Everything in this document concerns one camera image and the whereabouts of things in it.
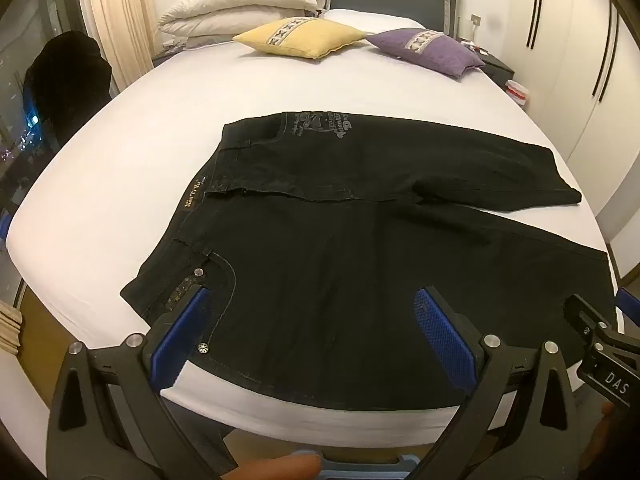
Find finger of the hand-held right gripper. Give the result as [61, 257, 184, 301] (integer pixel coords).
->
[562, 293, 621, 346]
[616, 287, 640, 333]

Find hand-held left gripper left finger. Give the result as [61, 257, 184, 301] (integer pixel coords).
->
[46, 285, 237, 480]

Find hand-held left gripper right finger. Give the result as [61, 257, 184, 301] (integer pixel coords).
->
[410, 286, 595, 480]

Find black pants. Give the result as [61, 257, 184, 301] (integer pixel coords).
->
[120, 110, 617, 411]

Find person's left hand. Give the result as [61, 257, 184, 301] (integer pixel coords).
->
[220, 451, 323, 480]

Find white bed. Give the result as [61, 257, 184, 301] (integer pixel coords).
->
[5, 7, 623, 463]

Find white wardrobe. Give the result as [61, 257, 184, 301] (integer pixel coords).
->
[460, 0, 640, 281]

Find red and white box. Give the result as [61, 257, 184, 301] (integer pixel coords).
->
[505, 79, 531, 107]

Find dark nightstand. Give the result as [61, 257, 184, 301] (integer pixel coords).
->
[462, 39, 516, 92]

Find purple patterned pillow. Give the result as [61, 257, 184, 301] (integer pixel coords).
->
[365, 27, 486, 79]

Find yellow patterned pillow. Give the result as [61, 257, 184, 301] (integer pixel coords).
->
[232, 16, 370, 61]

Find cream curtain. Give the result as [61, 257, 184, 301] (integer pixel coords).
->
[74, 0, 157, 97]

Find white pillows stack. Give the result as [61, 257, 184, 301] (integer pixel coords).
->
[157, 0, 330, 52]

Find black wardrobe handle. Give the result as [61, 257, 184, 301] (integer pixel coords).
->
[591, 1, 622, 105]
[526, 0, 547, 50]

